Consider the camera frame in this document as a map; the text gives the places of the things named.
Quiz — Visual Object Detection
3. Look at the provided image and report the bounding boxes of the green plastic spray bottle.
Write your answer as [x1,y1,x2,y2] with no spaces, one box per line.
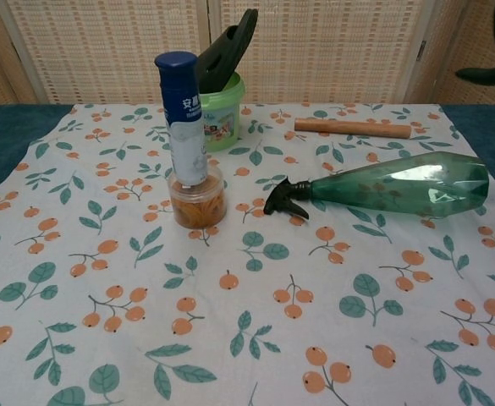
[264,151,490,221]

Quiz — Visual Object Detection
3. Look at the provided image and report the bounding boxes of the blue white spray can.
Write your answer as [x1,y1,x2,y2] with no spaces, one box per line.
[154,51,210,189]

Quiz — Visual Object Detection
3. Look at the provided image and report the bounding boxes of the floral leaf and fruit tablecloth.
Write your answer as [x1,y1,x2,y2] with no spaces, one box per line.
[0,102,495,406]

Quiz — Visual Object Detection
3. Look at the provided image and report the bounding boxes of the wooden rolling stick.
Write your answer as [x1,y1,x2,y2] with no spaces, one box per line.
[294,117,412,140]

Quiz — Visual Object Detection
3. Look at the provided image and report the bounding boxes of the light green plastic bucket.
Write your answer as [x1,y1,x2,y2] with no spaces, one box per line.
[199,72,246,153]

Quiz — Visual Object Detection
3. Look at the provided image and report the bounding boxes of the clear jar of rubber bands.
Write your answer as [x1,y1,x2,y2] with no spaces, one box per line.
[167,165,227,230]

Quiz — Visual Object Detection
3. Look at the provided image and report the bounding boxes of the blue covered table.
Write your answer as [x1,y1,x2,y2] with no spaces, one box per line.
[0,102,495,208]

